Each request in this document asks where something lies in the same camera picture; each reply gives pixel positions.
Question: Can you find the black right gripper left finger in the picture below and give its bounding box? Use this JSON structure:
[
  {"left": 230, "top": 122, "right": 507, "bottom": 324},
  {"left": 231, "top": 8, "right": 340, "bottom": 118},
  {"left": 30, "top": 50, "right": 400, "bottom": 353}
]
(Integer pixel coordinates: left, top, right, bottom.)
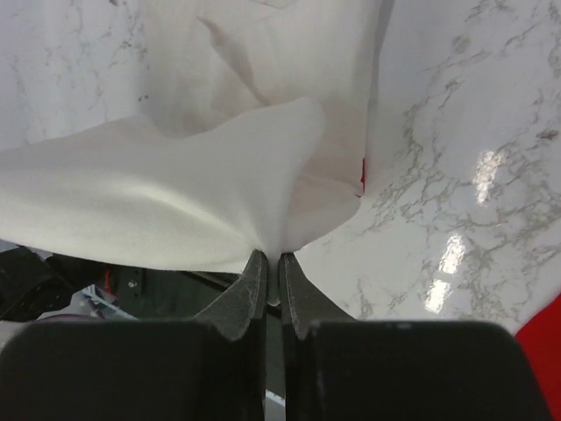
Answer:
[{"left": 1, "top": 251, "right": 267, "bottom": 420}]

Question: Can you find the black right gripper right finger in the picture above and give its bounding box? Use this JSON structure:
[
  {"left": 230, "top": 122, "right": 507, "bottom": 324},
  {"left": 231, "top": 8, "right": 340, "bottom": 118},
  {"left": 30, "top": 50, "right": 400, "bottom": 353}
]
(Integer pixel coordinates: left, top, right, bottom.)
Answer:
[{"left": 278, "top": 253, "right": 552, "bottom": 420}]

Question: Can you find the white red printed t shirt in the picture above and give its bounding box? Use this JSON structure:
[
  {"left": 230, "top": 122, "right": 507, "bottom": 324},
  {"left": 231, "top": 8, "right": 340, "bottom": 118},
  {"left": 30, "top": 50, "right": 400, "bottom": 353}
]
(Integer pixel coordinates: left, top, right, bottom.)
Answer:
[{"left": 1, "top": 1, "right": 382, "bottom": 272}]

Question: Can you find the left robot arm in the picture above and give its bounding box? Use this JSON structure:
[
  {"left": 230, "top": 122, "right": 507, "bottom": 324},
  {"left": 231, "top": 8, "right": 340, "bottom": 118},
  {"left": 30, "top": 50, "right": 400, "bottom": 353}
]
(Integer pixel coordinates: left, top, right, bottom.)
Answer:
[{"left": 1, "top": 246, "right": 107, "bottom": 322}]

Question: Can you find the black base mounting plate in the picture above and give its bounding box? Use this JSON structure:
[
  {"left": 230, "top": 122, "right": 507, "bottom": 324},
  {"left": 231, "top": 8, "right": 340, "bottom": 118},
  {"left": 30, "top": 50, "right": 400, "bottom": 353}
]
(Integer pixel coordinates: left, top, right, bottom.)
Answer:
[{"left": 103, "top": 265, "right": 238, "bottom": 320}]

